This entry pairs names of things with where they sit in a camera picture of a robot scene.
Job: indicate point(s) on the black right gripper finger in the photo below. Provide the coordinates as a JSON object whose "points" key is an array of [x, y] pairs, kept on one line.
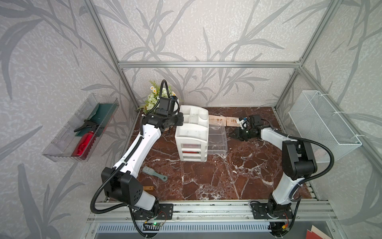
{"points": [[235, 132], [236, 137]]}

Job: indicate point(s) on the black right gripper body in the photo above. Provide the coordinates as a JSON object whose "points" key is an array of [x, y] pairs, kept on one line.
{"points": [[245, 134]]}

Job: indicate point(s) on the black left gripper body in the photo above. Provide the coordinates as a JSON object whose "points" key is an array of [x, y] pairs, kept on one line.
{"points": [[175, 119]]}

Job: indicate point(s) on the beige postcard red characters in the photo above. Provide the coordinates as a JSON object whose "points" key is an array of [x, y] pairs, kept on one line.
{"points": [[217, 120]]}

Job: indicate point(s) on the white plastic drawer organizer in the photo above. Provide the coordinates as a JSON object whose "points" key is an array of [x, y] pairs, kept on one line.
{"points": [[195, 130]]}

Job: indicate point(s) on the beige postcard everything ok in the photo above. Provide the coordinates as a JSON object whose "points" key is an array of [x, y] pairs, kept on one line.
{"points": [[232, 122]]}

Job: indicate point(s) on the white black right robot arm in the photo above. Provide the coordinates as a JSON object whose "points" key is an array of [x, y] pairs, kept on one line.
{"points": [[298, 161]]}

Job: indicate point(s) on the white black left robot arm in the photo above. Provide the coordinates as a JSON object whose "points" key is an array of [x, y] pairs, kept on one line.
{"points": [[120, 181]]}

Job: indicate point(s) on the green white artificial flowers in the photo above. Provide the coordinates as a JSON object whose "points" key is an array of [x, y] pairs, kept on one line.
{"points": [[157, 91]]}

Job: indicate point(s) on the green hair brush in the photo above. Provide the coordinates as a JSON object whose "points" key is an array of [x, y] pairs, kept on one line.
{"points": [[152, 172]]}

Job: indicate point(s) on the green card in tray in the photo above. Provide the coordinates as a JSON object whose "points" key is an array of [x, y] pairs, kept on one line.
{"points": [[101, 114]]}

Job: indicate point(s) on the small wooden block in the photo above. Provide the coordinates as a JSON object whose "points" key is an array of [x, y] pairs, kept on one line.
{"points": [[148, 188]]}

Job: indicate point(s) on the black clamp in tray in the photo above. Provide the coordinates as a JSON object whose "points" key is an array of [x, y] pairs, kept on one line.
{"points": [[88, 124]]}

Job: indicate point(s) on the red brush in tray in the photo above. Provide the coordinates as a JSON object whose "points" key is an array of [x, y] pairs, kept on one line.
{"points": [[84, 146]]}

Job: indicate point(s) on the red paper at bottom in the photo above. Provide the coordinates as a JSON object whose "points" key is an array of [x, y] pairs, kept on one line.
{"points": [[315, 233]]}

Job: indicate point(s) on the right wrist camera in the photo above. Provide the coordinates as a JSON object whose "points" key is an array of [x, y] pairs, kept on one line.
{"points": [[243, 122]]}

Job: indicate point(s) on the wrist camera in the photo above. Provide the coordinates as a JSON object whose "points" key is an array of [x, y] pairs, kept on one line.
{"points": [[243, 122], [167, 106]]}

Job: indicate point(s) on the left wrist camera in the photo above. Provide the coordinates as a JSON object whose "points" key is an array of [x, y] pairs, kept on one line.
{"points": [[167, 106]]}

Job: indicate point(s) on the white wire mesh basket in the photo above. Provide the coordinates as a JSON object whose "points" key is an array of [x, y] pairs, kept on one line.
{"points": [[315, 118]]}

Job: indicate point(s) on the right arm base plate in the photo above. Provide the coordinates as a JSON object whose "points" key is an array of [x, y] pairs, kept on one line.
{"points": [[271, 210]]}

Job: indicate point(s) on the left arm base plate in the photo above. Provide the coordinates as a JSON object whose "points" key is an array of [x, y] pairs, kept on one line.
{"points": [[162, 211]]}

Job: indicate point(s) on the clear wall-mounted tray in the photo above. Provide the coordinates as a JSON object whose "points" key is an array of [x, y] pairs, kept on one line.
{"points": [[78, 138]]}

